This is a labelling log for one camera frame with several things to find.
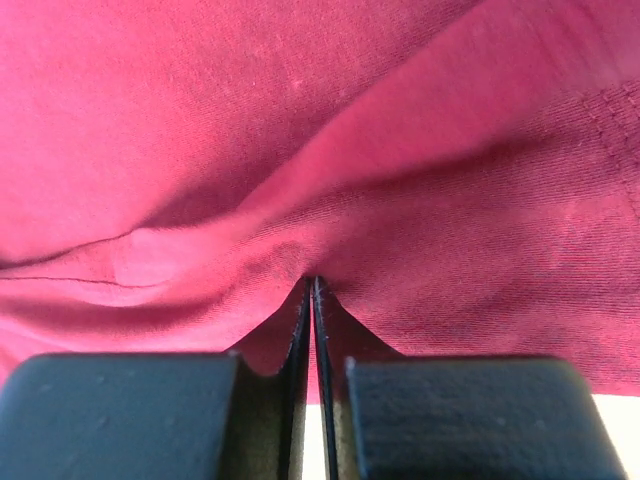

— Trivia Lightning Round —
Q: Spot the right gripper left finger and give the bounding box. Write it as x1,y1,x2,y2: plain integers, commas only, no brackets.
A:
1,279,310,479

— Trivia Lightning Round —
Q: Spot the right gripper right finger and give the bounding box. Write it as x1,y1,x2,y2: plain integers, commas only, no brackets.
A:
312,278,626,479

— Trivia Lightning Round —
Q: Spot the dark red t-shirt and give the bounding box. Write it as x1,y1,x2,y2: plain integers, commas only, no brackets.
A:
1,1,639,395

